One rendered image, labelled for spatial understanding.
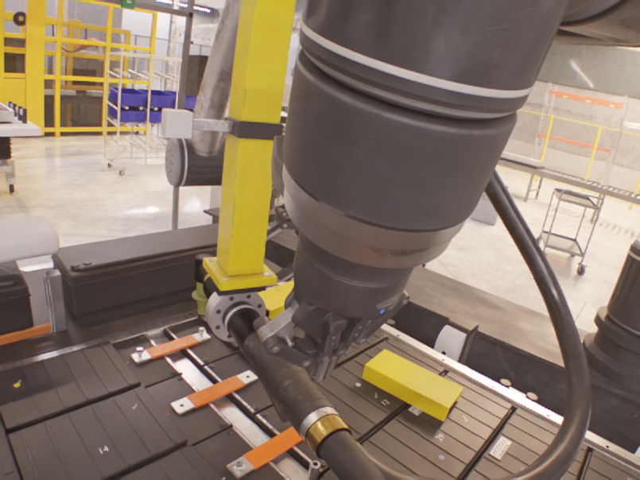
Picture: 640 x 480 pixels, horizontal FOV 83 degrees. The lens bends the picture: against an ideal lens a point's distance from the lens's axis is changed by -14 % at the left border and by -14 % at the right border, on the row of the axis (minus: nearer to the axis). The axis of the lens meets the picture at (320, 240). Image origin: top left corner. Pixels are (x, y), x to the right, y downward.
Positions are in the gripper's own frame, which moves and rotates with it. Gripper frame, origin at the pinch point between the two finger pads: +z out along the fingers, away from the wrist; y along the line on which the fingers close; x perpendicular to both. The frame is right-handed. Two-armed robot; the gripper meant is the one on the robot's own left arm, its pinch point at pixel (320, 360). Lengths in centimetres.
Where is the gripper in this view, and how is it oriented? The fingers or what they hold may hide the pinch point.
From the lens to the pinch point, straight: 36.5
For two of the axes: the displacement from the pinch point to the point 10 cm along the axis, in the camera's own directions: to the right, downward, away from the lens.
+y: 8.6, -2.2, 4.6
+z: -1.7, 7.3, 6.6
